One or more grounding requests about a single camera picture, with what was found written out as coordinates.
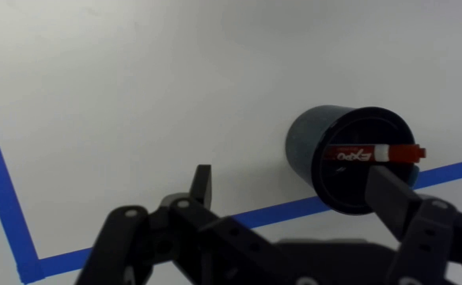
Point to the dark blue enamel mug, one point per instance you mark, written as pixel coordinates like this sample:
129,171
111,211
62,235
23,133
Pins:
342,174

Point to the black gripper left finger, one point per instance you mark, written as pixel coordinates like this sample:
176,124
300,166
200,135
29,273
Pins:
189,238

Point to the orange Expo marker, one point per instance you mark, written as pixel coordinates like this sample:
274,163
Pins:
374,154

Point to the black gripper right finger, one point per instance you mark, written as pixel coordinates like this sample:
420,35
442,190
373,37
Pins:
426,227

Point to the blue tape line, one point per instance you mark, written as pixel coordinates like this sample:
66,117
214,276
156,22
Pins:
10,211

